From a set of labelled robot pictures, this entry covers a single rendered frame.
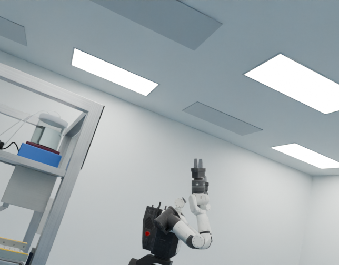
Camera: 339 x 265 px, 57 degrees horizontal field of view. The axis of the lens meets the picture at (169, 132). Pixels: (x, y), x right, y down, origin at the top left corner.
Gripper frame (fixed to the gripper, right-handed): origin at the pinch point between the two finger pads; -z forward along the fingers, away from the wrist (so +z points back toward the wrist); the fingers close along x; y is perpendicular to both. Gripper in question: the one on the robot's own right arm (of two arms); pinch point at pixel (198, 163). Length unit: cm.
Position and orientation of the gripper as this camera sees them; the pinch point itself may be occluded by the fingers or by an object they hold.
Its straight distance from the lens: 204.8
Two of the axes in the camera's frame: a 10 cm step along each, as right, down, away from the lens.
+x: 6.4, 1.0, 7.6
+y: 7.7, -0.7, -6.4
